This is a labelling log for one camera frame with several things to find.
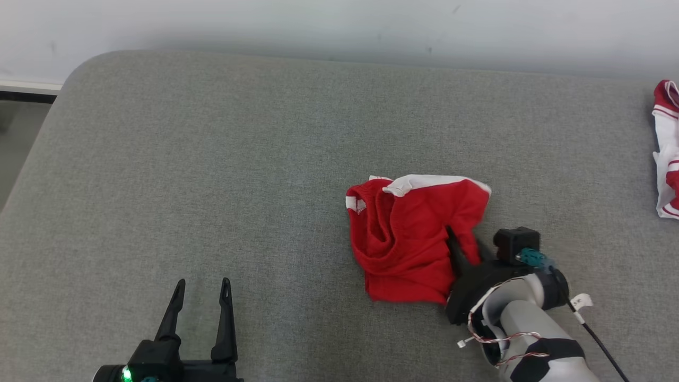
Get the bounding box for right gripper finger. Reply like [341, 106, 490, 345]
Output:
[475, 239, 497, 265]
[446, 225, 473, 280]

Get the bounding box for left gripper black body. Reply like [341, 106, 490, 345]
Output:
[93, 340, 245, 382]

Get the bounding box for white cable tag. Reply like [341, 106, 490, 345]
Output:
[570, 293, 593, 325]

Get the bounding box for red white Bulls jersey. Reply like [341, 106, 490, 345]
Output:
[651, 80, 679, 220]

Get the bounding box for teal camera cable plug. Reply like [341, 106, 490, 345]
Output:
[516, 247, 553, 272]

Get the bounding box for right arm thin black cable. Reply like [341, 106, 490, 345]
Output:
[563, 296, 633, 382]

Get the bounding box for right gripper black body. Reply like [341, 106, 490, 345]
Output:
[444, 259, 534, 326]

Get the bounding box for white wall baseboard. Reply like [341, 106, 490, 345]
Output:
[0, 80, 64, 103]

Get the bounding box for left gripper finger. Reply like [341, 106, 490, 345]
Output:
[211, 277, 239, 363]
[154, 279, 187, 343]

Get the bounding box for red Bulls 23 shorts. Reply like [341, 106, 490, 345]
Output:
[345, 174, 492, 306]

